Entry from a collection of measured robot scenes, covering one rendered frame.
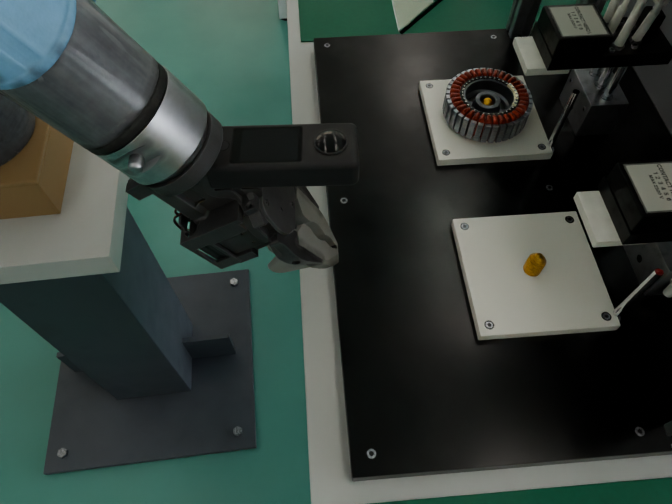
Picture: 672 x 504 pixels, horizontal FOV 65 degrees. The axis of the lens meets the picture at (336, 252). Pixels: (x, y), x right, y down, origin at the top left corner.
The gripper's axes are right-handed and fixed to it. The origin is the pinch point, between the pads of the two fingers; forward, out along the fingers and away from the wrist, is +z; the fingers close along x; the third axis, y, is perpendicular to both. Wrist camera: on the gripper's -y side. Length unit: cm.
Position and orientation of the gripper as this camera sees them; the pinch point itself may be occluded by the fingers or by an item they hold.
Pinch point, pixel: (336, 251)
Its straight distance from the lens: 53.1
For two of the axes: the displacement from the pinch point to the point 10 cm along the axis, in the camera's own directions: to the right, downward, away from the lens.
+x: 0.6, 8.5, -5.2
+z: 5.0, 4.2, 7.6
